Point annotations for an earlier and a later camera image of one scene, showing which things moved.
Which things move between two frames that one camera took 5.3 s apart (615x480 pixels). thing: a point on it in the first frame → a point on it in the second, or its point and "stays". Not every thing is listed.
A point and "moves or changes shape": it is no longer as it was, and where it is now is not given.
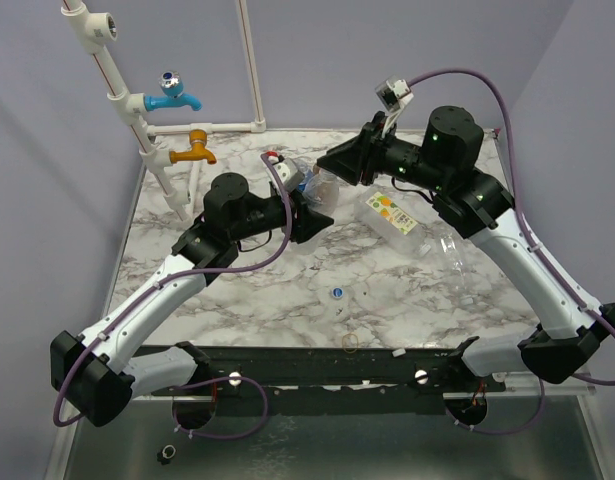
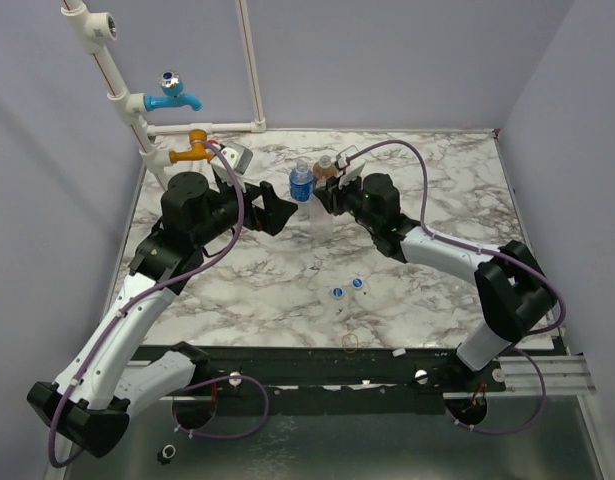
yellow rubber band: x=343 y=342 stays
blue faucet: x=171 y=84 stays
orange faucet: x=198 y=139 stays
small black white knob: x=167 y=453 stays
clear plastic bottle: x=321 y=191 moves or changes shape
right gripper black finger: x=345 y=161 → x=326 y=199
